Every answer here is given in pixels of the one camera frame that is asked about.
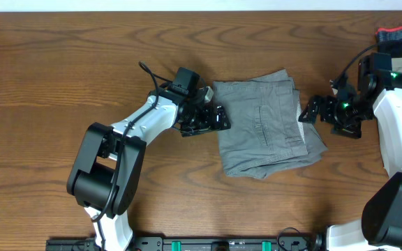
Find grey shorts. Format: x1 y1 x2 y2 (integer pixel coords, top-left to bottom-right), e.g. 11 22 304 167
213 70 327 179

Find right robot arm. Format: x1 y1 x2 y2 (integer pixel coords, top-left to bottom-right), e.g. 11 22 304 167
298 70 402 250

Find black mounting rail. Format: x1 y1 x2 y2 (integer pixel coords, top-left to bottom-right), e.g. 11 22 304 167
45 235 327 251

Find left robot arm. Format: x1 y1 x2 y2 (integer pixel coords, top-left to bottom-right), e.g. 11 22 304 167
66 87 231 250

